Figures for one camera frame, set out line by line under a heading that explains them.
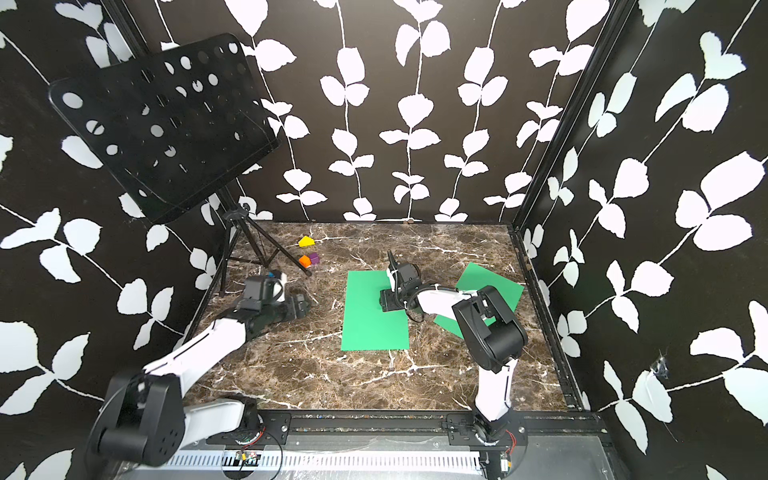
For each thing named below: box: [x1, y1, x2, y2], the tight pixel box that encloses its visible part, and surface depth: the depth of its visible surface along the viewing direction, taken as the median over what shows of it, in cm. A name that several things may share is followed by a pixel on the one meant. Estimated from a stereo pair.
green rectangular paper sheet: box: [341, 270, 409, 351], surface depth 95 cm
